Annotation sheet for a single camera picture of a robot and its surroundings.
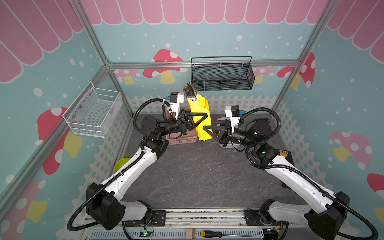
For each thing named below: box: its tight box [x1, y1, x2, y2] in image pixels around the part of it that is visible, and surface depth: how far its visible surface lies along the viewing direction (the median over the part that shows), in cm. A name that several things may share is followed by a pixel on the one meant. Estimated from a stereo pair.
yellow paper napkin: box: [186, 94, 213, 141], surface depth 54 cm
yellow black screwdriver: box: [200, 230, 253, 238], surface depth 70 cm
